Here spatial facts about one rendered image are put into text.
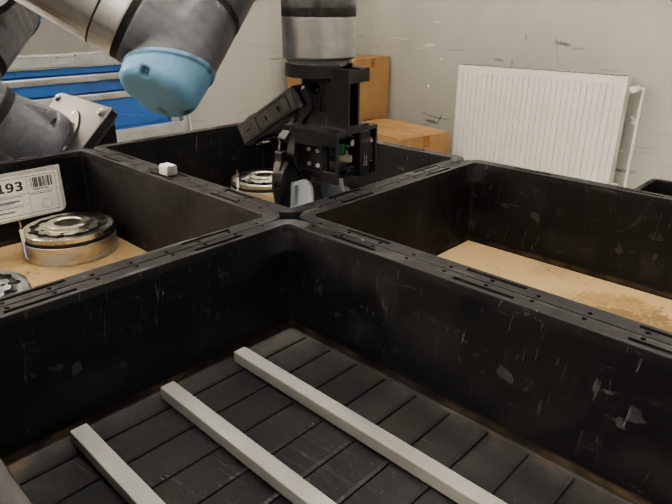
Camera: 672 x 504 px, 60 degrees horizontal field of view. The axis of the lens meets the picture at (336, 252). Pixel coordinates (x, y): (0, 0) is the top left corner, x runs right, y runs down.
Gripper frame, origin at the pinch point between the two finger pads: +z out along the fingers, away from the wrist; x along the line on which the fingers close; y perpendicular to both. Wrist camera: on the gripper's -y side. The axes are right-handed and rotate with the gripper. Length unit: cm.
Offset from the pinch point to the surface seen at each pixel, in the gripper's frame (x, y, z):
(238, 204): -12.9, 2.7, -8.1
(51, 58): 71, -191, -6
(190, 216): -12.3, -5.5, -5.0
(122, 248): -12.7, -18.8, 1.9
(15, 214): -19.2, -30.6, -1.7
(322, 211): -9.7, 10.2, -8.1
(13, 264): -23.1, -24.4, 1.9
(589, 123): 285, -44, 33
